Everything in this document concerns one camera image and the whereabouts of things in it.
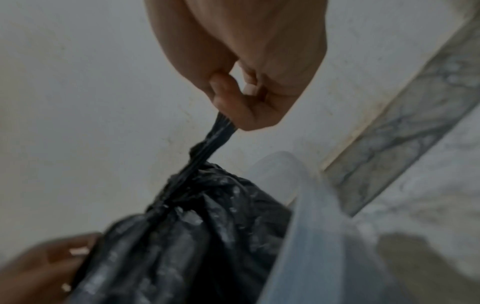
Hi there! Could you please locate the person's right hand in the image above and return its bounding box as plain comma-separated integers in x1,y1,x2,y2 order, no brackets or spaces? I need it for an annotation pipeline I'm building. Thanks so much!
144,0,328,132

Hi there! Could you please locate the person's left hand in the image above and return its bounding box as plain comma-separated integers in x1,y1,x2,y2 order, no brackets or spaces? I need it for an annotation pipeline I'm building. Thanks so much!
0,232,103,304

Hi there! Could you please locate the black plastic garbage bag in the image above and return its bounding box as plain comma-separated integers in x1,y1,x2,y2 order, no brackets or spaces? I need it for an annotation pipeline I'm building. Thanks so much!
63,111,293,304

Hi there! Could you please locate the grey marble skirting strip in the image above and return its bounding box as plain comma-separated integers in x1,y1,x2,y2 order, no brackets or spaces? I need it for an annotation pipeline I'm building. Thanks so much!
323,13,480,217

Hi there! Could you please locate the translucent white plastic bin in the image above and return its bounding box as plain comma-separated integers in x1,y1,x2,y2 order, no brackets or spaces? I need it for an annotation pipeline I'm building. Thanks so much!
249,151,415,304

